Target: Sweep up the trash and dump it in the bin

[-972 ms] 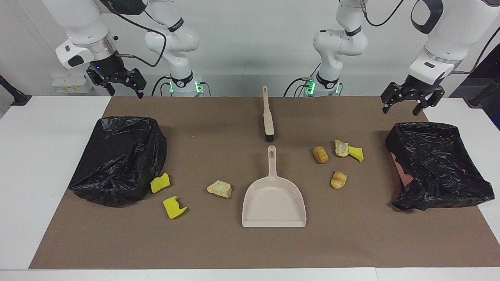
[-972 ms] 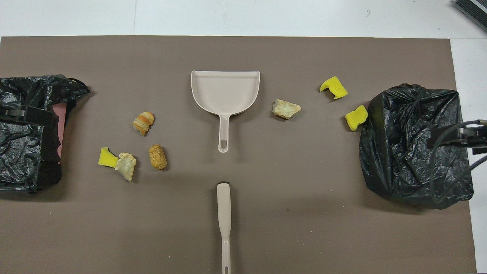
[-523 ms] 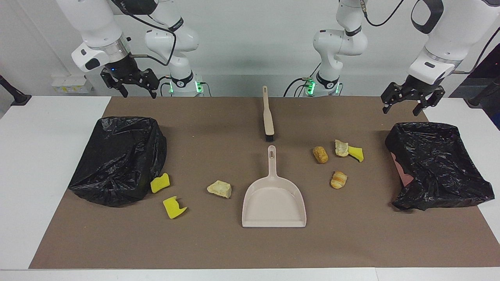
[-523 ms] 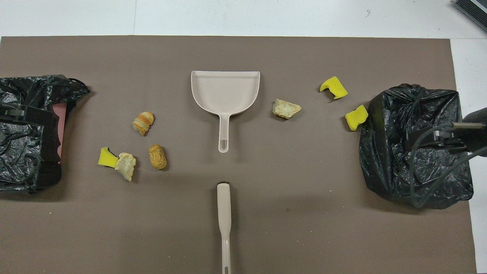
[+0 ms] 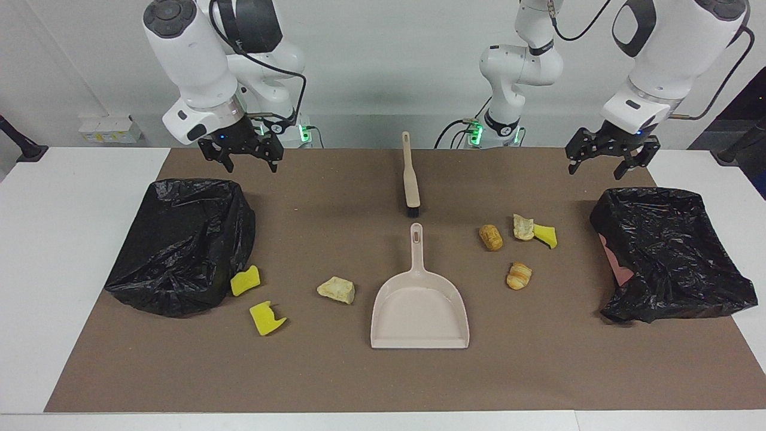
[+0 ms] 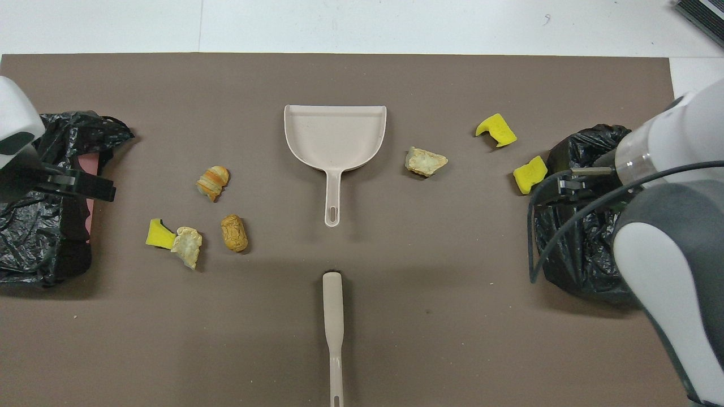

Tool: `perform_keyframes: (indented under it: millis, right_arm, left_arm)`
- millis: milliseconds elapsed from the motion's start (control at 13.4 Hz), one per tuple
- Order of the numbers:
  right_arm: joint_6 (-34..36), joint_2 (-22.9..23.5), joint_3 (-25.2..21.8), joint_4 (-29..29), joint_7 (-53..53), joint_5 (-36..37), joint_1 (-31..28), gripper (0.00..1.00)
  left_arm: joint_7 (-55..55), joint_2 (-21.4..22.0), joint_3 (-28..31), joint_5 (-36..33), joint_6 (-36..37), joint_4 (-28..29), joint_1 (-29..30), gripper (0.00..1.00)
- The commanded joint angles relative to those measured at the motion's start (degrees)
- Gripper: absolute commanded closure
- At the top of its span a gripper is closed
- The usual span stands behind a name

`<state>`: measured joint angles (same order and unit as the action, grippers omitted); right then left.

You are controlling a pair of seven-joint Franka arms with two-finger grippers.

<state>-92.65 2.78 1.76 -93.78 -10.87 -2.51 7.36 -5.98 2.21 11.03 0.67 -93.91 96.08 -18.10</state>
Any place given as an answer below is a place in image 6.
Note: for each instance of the beige plastic dustpan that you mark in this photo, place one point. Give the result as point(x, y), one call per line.
point(334, 135)

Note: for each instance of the pink bin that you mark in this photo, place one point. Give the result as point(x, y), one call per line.
point(89, 167)

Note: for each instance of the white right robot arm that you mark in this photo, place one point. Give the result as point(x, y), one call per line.
point(679, 271)

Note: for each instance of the orange striped bread piece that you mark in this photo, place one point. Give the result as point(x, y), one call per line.
point(214, 182)

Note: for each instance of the pale cream scrap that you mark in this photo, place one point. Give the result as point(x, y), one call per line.
point(188, 246)

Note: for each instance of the beige brush with black bristles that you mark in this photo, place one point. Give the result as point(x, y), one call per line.
point(333, 305)

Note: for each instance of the hooked yellow sponge piece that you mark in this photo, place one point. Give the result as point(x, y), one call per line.
point(499, 130)

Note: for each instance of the brown paper table mat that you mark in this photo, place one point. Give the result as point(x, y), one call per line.
point(396, 339)

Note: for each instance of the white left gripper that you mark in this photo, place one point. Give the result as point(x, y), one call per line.
point(20, 107)

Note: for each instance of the blocky yellow sponge piece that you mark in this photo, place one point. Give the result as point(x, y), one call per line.
point(530, 175)

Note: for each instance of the dark grey ribbed object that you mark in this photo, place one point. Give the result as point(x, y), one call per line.
point(704, 14)

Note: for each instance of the black plastic trash bag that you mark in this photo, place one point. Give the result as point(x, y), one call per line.
point(34, 254)
point(571, 254)

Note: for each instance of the brown cork-like bread piece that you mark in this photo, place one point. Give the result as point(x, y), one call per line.
point(234, 233)

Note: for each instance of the small yellow sponge piece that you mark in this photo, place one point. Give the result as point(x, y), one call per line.
point(157, 234)

